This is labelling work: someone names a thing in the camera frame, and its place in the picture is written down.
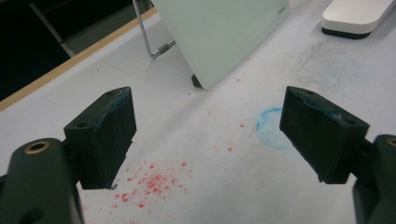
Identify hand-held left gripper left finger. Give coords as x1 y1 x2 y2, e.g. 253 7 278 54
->
0 86 137 224

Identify white board on stand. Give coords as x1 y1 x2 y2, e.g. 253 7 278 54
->
151 0 291 91

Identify dark table leg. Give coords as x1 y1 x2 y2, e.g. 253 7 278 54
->
28 2 77 58

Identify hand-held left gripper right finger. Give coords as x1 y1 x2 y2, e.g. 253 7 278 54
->
278 86 396 224

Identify metal wire stand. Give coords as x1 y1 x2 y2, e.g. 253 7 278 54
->
132 0 177 60

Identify white eraser with black base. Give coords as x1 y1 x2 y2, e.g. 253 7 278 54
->
320 0 396 40

